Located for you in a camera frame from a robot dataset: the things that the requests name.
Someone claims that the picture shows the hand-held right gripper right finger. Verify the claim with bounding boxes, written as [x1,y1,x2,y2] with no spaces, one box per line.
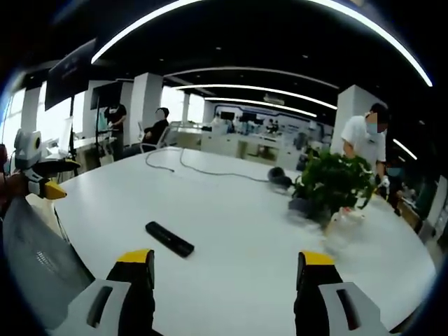
[293,250,391,336]

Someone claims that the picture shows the person's left hand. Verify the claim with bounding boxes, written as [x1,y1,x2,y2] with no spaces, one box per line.
[3,172,31,203]

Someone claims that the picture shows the dark round object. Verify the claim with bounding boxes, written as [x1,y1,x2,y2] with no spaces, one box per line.
[267,167,294,189]

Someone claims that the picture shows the dark hanging screen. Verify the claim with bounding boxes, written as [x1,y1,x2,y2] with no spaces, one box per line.
[44,37,98,112]

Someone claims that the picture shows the white object beside plant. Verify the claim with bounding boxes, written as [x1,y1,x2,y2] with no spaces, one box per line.
[322,206,368,253]

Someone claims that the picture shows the dark plant pot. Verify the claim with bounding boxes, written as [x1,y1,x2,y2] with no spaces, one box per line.
[288,197,332,222]

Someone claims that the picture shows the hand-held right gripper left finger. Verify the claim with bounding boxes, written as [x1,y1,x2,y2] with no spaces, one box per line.
[45,248,157,336]

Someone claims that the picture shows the white office chair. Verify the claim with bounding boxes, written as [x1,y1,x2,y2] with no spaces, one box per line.
[139,120,173,154]

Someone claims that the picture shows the white background cabinets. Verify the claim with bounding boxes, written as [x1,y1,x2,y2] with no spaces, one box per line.
[199,124,307,168]

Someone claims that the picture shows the grey cable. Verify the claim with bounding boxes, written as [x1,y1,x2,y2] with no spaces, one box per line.
[144,148,176,174]

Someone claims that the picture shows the long curved ceiling light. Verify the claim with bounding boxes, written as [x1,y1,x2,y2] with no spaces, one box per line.
[90,0,434,88]

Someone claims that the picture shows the black stand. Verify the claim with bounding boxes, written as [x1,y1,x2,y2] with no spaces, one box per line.
[67,97,81,178]

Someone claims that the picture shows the black cable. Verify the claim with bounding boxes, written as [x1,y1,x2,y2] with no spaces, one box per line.
[179,148,271,183]

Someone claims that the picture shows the green potted plant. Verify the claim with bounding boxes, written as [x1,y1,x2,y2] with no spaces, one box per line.
[292,149,378,218]

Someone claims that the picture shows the black remote control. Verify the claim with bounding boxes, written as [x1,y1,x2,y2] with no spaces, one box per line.
[145,220,195,259]

